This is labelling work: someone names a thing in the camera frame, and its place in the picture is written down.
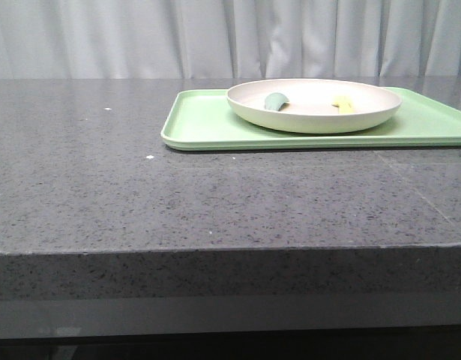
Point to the cream round plate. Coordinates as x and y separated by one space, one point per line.
310 109

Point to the yellow plastic fork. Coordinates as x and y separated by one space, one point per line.
343 104

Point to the light green serving tray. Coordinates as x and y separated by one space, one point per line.
202 120

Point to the green plastic spoon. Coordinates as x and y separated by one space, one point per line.
275 101

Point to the white pleated curtain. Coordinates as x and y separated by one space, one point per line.
228 39

